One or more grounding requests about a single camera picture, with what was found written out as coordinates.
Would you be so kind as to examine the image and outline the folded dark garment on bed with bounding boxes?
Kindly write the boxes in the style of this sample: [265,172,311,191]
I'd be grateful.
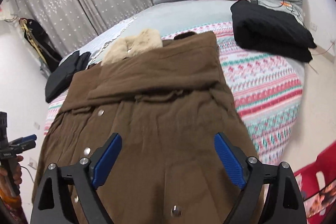
[45,51,91,103]

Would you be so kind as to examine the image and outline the red plastic stool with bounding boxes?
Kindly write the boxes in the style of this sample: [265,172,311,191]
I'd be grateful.
[294,143,336,224]

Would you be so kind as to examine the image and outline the person's left hand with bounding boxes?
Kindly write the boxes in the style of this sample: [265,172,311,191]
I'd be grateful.
[0,164,22,192]

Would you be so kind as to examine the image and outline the brown coat with fur collar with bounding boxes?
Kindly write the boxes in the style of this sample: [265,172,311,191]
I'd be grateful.
[35,32,256,223]

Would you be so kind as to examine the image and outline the black sweater on bed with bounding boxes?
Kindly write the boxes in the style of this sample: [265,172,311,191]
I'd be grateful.
[231,0,317,63]

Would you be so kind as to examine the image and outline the hanging dark clothes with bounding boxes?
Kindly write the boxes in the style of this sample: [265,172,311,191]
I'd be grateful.
[19,18,62,73]

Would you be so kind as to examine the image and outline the patterned knit bedspread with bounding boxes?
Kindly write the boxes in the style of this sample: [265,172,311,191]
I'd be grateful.
[45,0,305,164]

